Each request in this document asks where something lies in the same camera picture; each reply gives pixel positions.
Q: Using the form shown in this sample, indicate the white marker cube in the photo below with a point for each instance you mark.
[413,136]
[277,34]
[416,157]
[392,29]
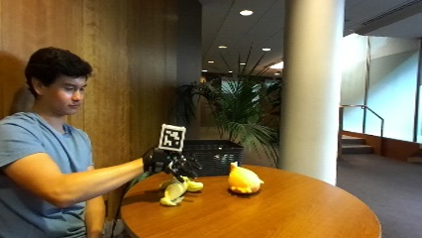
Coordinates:
[172,137]

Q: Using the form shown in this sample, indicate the green palm plant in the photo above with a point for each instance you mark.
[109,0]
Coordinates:
[240,109]

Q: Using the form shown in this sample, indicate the metal stair handrail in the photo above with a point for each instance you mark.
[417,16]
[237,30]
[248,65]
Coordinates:
[362,119]

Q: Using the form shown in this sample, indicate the orange yellow soft toy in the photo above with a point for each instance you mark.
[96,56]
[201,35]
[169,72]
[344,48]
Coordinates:
[243,180]

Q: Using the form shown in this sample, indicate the round wooden table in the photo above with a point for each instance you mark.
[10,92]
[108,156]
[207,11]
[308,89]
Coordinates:
[251,205]

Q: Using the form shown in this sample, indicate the the person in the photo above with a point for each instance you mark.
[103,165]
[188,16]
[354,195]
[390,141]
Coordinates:
[39,158]

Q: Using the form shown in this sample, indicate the black woven planter basket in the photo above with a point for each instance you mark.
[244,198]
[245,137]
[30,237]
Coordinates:
[213,157]

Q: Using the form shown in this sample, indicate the yellow green soft toy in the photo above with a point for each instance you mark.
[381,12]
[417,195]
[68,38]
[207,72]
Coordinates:
[176,190]

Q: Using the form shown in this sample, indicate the white round column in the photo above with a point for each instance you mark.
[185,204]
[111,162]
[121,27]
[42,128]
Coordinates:
[310,89]

